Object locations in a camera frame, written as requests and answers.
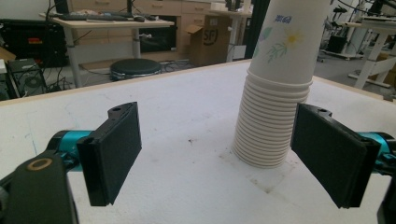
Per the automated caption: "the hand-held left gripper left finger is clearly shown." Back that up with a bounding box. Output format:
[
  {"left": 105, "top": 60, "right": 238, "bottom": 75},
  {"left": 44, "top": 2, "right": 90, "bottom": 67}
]
[{"left": 57, "top": 102, "right": 143, "bottom": 207}]

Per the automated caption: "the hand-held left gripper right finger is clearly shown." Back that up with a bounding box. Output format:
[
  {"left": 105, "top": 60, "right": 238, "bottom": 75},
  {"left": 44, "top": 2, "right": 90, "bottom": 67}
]
[{"left": 290, "top": 103, "right": 396, "bottom": 209}]

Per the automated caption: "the stack of paper cups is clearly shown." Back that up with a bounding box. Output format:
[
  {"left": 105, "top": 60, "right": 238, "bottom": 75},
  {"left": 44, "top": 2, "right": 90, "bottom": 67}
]
[{"left": 233, "top": 0, "right": 331, "bottom": 169}]

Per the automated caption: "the white foam mat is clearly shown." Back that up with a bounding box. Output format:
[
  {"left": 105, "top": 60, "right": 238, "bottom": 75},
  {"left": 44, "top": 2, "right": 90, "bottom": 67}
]
[{"left": 0, "top": 60, "right": 396, "bottom": 224}]

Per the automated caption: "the black round stool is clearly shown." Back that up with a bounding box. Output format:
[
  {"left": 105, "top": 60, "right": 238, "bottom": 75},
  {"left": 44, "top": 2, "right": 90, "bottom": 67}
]
[{"left": 109, "top": 58, "right": 163, "bottom": 81}]

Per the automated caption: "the white adjustable table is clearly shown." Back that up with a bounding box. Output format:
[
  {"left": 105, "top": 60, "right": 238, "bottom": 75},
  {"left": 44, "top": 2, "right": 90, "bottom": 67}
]
[{"left": 342, "top": 15, "right": 396, "bottom": 91}]

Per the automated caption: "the black computer tower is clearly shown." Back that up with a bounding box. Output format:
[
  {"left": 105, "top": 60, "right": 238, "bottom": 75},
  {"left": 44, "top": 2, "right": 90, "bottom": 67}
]
[{"left": 7, "top": 58, "right": 49, "bottom": 98}]

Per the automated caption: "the black keyboard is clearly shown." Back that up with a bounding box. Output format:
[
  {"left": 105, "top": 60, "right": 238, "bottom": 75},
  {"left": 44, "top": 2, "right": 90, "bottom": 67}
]
[{"left": 58, "top": 12, "right": 129, "bottom": 22}]

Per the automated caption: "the black equipment case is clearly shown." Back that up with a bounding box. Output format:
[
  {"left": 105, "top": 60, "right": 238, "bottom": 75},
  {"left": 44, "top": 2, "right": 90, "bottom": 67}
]
[{"left": 0, "top": 19, "right": 70, "bottom": 68}]

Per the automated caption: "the brown cardboard box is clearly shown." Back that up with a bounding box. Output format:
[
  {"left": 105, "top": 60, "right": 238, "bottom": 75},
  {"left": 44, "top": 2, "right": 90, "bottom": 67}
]
[{"left": 185, "top": 15, "right": 232, "bottom": 67}]

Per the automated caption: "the black metal frame post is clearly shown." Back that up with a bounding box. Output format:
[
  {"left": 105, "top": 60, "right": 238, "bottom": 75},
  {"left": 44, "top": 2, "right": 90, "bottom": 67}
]
[{"left": 244, "top": 0, "right": 271, "bottom": 60}]

